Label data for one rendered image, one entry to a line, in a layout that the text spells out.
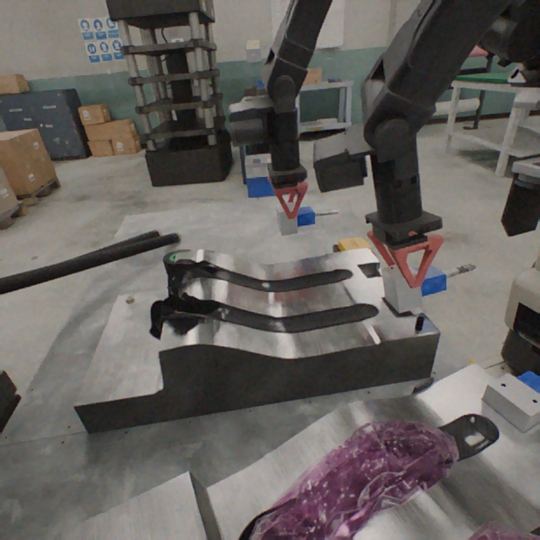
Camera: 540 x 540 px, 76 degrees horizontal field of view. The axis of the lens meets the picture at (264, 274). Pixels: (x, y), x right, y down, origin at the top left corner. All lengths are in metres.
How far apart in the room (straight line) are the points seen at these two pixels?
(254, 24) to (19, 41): 3.94
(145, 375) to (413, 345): 0.38
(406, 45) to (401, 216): 0.20
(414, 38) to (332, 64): 6.64
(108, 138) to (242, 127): 6.60
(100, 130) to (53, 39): 1.54
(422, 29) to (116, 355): 0.54
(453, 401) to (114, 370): 0.45
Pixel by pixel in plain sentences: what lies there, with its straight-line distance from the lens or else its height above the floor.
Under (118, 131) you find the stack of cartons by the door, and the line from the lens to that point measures 7.14.
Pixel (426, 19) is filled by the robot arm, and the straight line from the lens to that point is 0.39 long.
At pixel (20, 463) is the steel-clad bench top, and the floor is 0.80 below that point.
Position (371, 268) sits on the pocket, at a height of 0.88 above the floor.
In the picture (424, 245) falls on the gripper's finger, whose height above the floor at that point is 1.01.
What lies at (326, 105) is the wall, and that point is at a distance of 7.06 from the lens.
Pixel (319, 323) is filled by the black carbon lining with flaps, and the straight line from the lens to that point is 0.54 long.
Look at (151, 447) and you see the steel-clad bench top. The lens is 0.53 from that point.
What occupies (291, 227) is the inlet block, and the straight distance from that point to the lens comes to 0.74.
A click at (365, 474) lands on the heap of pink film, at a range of 0.35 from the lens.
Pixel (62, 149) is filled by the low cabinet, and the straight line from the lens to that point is 7.50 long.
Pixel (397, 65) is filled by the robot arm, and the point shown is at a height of 1.21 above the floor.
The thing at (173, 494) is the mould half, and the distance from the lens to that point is 0.36.
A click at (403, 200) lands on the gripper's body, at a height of 1.06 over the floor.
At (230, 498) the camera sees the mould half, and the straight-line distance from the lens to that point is 0.39.
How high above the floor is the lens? 1.22
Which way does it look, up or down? 31 degrees down
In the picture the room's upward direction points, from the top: 5 degrees counter-clockwise
